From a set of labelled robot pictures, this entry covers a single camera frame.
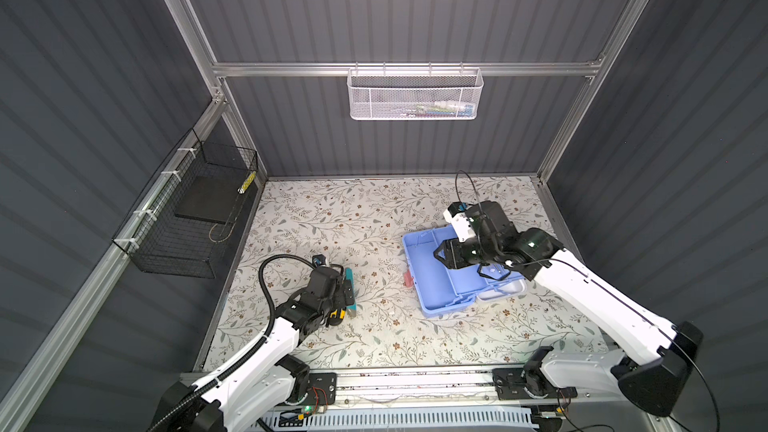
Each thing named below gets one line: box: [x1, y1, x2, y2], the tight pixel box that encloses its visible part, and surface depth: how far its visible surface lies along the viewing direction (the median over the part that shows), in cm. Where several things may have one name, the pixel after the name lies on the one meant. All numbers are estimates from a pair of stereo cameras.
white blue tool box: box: [402, 225, 528, 318], surface depth 86 cm
